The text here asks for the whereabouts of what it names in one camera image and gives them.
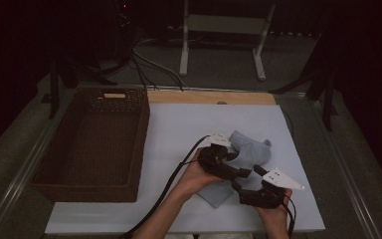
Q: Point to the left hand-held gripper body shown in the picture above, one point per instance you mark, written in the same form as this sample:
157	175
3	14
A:
217	166

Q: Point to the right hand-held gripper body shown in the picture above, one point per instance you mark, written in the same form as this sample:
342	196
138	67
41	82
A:
262	197

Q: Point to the light blue tank top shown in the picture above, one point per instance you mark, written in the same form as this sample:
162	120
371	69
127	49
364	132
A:
252	152

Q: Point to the brown wicker basket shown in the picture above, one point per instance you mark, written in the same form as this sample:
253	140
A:
96	149

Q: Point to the person's right hand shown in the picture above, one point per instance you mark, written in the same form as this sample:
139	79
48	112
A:
275	217

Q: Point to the person's left hand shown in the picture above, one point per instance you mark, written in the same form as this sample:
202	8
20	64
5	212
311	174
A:
194	177

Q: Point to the white table board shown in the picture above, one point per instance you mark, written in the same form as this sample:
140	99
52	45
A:
179	126

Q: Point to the black tripod stand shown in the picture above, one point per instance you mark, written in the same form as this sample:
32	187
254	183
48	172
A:
326	99
54	93

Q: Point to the black equipment with red light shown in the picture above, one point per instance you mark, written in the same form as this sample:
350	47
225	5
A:
124	30

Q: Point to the metal floor rail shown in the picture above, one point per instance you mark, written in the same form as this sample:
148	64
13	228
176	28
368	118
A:
23	169
343	167

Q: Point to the white metal stand frame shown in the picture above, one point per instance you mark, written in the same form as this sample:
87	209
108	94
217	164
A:
225	25

